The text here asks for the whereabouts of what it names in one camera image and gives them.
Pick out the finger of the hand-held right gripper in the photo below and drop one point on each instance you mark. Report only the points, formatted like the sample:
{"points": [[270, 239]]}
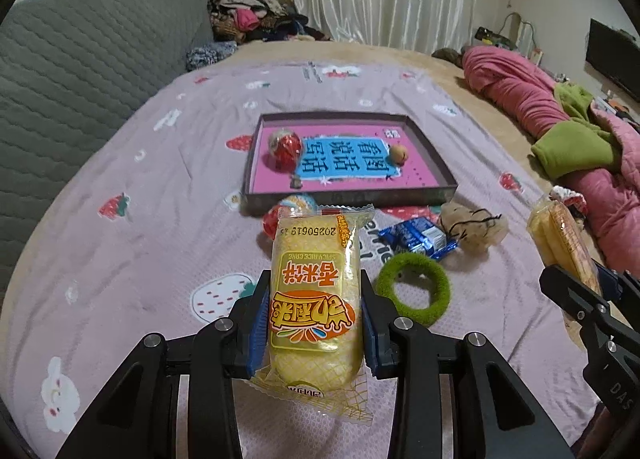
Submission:
{"points": [[606, 280], [575, 296]]}

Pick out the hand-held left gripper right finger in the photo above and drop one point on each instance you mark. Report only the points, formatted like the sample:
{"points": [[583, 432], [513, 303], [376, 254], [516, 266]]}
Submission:
{"points": [[372, 339]]}

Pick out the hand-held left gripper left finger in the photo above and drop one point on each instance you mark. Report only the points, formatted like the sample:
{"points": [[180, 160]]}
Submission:
{"points": [[257, 324]]}

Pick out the yellow rice cracker packet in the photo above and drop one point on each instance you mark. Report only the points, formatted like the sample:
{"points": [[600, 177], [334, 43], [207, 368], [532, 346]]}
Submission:
{"points": [[315, 299]]}

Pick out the yellow striped snack packet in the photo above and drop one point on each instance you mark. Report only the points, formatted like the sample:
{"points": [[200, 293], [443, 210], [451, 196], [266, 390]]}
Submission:
{"points": [[555, 234]]}

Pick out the green fluffy scrunchie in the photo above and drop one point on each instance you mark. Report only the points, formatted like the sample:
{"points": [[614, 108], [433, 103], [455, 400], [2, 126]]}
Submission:
{"points": [[435, 279]]}

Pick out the blue snack packet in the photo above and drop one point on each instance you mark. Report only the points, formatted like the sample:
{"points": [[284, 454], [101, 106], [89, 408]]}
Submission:
{"points": [[415, 234]]}

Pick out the red and blue toy egg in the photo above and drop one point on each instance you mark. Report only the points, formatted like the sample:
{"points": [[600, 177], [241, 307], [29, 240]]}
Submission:
{"points": [[295, 201]]}

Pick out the grey tray with pink bottom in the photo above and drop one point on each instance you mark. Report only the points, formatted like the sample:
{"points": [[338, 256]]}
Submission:
{"points": [[280, 184]]}

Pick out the white and red cloth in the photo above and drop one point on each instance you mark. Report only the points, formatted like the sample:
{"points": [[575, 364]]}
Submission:
{"points": [[567, 196]]}

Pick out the green fleece cloth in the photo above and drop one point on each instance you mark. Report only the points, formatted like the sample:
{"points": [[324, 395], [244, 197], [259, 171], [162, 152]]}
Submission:
{"points": [[575, 144]]}

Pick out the purple printed bed sheet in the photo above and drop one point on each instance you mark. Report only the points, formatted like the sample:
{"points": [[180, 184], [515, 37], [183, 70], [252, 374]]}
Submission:
{"points": [[150, 219]]}

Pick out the red wrapped toy egg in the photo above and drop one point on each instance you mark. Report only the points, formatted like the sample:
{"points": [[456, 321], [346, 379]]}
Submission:
{"points": [[286, 146]]}

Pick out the small orange ball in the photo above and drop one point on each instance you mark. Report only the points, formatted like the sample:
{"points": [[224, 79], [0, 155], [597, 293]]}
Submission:
{"points": [[398, 153]]}

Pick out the pink quilt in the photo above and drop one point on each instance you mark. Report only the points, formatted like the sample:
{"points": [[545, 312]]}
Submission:
{"points": [[525, 89]]}

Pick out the black television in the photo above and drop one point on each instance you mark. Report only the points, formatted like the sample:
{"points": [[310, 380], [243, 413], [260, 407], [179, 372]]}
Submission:
{"points": [[612, 56]]}

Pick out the brown cloth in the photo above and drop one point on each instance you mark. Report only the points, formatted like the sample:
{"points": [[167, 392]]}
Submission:
{"points": [[447, 56]]}

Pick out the black and yellow device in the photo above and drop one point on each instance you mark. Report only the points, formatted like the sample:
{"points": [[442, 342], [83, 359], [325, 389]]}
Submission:
{"points": [[487, 34]]}

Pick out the blue patterned cloth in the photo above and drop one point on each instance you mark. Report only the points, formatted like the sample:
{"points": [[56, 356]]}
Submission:
{"points": [[210, 53]]}

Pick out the pile of clothes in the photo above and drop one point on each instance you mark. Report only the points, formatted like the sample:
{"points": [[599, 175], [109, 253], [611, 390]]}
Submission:
{"points": [[250, 14]]}

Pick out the grey quilted headboard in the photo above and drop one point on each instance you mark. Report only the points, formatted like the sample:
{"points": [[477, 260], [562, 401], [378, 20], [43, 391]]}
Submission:
{"points": [[75, 69]]}

